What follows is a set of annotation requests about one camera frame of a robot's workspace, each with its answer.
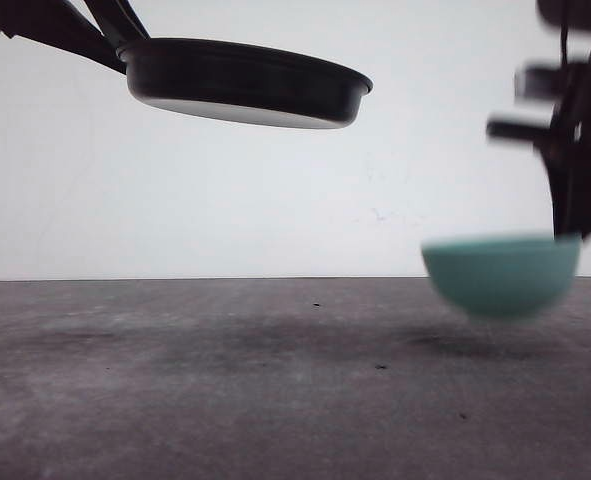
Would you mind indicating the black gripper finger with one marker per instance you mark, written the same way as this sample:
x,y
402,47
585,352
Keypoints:
x,y
117,21
60,25

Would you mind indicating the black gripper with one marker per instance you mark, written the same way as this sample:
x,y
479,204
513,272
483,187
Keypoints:
x,y
564,143

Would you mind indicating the teal ribbed ceramic bowl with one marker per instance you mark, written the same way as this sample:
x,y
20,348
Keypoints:
x,y
503,278

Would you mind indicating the black frying pan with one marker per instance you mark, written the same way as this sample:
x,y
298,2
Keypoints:
x,y
243,83

